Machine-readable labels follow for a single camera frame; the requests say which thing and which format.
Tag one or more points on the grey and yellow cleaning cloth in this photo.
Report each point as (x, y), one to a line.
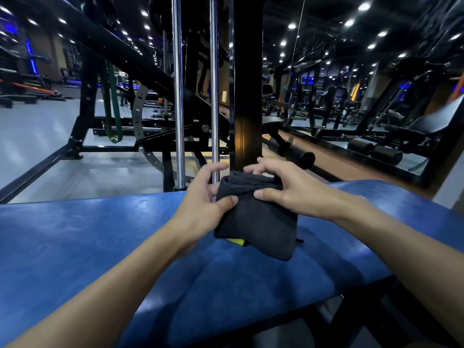
(261, 224)

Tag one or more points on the person's left forearm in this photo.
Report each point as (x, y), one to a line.
(101, 297)

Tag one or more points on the blue padded bench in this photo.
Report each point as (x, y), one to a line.
(72, 242)

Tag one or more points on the black gym equipment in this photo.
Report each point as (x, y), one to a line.
(362, 105)

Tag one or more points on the chrome guide rod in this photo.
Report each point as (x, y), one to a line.
(178, 86)
(214, 86)

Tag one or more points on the black weight machine frame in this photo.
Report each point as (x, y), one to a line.
(88, 105)

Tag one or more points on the person's right hand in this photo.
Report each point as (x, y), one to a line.
(304, 195)

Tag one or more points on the black foam roller pad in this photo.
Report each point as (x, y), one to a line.
(304, 159)

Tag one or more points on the person's right forearm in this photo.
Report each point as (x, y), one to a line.
(409, 257)

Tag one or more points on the person's left hand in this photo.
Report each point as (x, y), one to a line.
(195, 213)

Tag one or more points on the black machine column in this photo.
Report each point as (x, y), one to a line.
(248, 86)

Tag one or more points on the green resistance band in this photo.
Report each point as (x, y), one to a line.
(112, 115)

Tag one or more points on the perforated steel adjustment arc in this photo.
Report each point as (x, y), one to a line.
(139, 105)

